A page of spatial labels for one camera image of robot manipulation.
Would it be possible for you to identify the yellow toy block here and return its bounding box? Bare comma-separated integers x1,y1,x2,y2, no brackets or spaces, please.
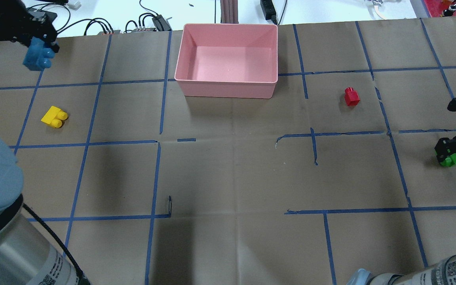
40,105,69,129

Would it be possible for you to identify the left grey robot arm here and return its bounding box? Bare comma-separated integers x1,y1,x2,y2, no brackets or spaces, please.
0,0,90,285

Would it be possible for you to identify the usb hub with cables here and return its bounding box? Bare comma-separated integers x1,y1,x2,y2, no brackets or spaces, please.
124,13,172,34

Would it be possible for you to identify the blue toy block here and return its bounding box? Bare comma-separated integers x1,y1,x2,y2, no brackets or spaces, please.
23,37,55,72

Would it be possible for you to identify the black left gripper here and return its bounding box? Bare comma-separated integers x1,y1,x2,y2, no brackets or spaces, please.
0,0,59,53

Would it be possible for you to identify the red toy block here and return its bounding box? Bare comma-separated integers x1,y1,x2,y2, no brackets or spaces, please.
344,87,360,106

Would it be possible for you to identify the pink plastic box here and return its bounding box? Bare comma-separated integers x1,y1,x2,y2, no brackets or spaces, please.
174,23,278,99

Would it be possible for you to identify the green toy block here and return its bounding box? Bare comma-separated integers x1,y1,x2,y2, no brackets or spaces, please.
438,153,456,167

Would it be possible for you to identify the aluminium frame post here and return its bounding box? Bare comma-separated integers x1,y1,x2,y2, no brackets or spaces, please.
220,0,239,24

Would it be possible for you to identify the black power adapter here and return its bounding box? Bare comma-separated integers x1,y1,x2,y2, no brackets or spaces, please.
259,0,277,22

